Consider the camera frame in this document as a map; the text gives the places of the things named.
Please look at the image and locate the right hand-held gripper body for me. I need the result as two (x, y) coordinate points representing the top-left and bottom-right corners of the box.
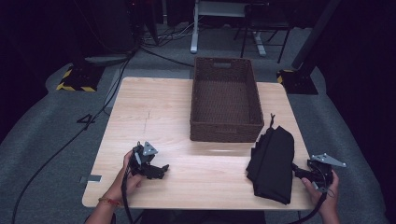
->
(306, 152), (347, 191)

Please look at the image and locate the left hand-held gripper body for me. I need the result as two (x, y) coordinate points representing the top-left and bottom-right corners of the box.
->
(129, 141), (159, 179)

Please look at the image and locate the black cloth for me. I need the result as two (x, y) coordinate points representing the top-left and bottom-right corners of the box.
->
(246, 113), (295, 206)

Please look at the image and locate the person's left hand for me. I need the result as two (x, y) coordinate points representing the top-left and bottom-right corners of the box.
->
(106, 150), (145, 203)

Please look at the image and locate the person's right hand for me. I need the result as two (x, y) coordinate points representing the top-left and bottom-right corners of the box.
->
(301, 169), (341, 217)

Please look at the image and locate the black stand with striped base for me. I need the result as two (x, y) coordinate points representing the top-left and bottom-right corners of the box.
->
(276, 0), (343, 95)

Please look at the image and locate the brown woven basket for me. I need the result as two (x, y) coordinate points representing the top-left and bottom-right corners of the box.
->
(189, 56), (265, 144)

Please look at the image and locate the yellow-black striped stand base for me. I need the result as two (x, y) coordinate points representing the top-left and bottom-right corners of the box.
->
(55, 63), (106, 93)

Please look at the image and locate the dark cabinet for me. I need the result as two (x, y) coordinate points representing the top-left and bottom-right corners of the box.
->
(81, 0), (139, 59)

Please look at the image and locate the black chair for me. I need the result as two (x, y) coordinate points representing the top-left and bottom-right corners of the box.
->
(233, 2), (294, 64)

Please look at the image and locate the left hand-held gripper black cable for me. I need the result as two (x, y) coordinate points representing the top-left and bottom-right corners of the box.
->
(120, 148), (139, 224)

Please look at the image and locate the hand-held gripper black cable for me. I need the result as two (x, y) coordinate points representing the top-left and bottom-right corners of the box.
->
(120, 148), (139, 224)
(288, 183), (329, 224)

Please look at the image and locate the right hand-held gripper black cable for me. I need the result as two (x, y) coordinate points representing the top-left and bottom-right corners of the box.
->
(288, 183), (329, 224)

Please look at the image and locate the orange bracelet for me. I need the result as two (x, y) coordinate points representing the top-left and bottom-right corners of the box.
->
(97, 197), (121, 208)

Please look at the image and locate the long black floor cable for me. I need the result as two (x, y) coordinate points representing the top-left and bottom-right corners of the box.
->
(10, 50), (136, 224)

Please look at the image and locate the bundle of floor cables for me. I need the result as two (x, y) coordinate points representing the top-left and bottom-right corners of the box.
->
(139, 18), (200, 49)

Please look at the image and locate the white desk frame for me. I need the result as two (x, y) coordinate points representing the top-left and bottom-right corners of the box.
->
(190, 0), (268, 58)

